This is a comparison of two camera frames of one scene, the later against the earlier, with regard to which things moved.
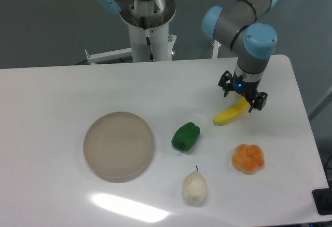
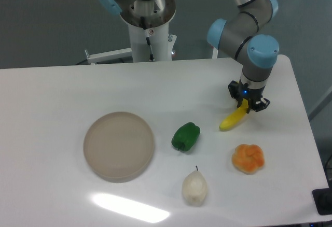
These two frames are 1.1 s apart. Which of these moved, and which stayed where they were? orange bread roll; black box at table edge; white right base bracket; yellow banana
Moved: yellow banana
Stayed: black box at table edge; orange bread roll; white right base bracket
